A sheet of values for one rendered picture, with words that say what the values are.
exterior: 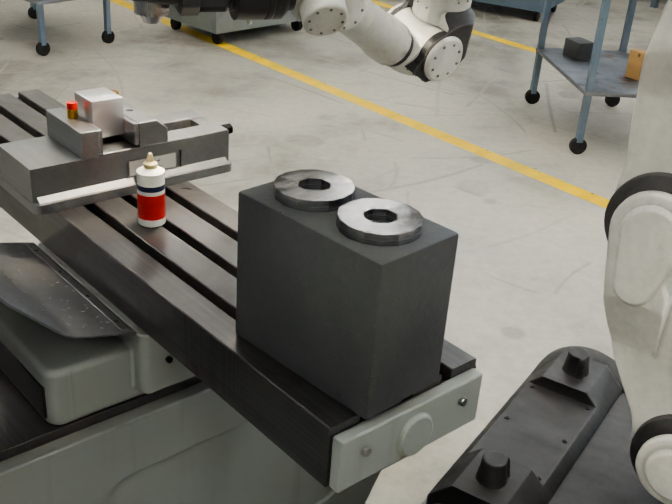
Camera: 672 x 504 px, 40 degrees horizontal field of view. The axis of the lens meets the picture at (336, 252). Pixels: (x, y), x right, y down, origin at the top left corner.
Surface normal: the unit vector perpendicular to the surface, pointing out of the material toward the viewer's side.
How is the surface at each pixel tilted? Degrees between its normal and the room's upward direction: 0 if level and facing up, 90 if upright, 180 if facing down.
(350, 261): 90
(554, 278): 0
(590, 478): 0
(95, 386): 90
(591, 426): 46
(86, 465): 90
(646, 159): 90
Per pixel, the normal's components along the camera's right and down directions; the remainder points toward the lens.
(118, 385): 0.65, 0.38
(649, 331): -0.54, 0.69
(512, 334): 0.07, -0.89
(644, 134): -0.55, 0.35
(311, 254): -0.71, 0.28
